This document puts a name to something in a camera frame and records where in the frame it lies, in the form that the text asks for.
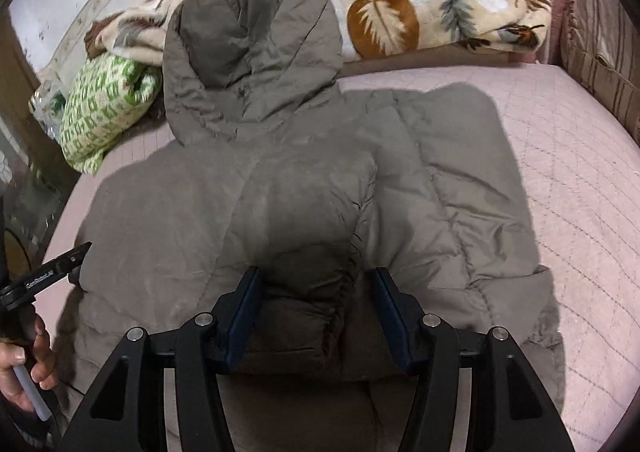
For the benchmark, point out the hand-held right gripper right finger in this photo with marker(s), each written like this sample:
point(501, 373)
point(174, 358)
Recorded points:
point(392, 322)

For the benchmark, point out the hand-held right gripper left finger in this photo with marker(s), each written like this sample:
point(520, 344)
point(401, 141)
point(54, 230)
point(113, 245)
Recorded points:
point(245, 319)

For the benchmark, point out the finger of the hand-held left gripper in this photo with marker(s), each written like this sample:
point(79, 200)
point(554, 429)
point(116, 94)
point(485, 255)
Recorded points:
point(75, 254)

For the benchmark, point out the grey quilted hooded jacket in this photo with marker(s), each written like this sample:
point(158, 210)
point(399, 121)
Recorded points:
point(300, 192)

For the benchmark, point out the person's left hand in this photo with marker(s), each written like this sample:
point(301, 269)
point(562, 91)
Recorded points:
point(27, 372)

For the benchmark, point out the clear plastic wrapped item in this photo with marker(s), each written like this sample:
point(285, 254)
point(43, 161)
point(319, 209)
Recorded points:
point(47, 106)

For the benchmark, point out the green checked pillow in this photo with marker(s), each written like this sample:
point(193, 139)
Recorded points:
point(102, 106)

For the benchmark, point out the brown cloth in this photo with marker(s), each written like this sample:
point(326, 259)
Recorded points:
point(94, 39)

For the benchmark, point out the striped beige cushion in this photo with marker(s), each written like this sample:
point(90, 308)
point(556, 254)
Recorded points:
point(602, 41)

